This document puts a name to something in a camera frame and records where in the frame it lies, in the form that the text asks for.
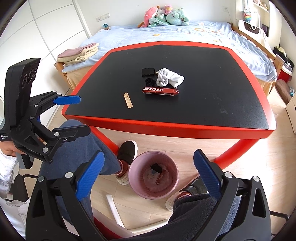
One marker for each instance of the pink plush toy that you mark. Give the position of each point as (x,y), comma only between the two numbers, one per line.
(150,13)

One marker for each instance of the person's leg jeans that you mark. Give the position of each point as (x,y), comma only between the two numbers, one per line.
(189,215)
(71,155)

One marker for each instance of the long red box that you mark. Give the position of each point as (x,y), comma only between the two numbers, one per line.
(161,91)

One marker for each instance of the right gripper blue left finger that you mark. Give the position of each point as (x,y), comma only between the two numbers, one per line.
(86,175)

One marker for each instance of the black hair scrunchie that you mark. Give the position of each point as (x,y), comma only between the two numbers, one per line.
(150,82)

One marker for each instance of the pink trash bin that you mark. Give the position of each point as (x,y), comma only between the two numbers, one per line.
(144,172)

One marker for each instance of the black office chair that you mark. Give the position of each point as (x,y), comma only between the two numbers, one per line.
(18,189)

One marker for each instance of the red and black table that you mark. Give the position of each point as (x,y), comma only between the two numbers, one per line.
(220,98)

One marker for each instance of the teal plush toy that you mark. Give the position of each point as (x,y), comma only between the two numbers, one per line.
(177,18)

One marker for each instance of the wooden block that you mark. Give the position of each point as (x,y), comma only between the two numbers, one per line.
(128,100)

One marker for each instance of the person's left hand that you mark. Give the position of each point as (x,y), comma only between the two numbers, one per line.
(9,149)

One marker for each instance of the folded pink beige blankets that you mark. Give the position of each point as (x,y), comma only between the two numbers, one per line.
(77,55)

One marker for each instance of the rainbow knitted bag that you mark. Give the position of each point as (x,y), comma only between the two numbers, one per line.
(246,11)

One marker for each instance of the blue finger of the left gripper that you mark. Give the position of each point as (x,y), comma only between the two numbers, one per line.
(67,100)
(71,133)

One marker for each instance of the person's right leg jeans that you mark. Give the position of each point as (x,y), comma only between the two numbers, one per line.
(189,215)

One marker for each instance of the person's left leg jeans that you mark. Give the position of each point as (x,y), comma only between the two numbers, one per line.
(71,155)

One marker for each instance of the striped green plush toy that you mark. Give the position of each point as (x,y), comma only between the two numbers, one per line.
(158,19)

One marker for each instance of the white tote bag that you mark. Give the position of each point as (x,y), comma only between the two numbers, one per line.
(253,29)

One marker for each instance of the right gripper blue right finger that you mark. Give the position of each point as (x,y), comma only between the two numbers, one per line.
(209,173)

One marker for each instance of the black phone stand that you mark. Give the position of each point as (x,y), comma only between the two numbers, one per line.
(148,72)

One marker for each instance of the small red box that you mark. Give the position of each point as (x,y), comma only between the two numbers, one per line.
(162,176)

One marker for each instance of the black left shoe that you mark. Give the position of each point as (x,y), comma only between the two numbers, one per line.
(127,152)

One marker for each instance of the white crumpled cloth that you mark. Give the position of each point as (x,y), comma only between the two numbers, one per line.
(166,76)

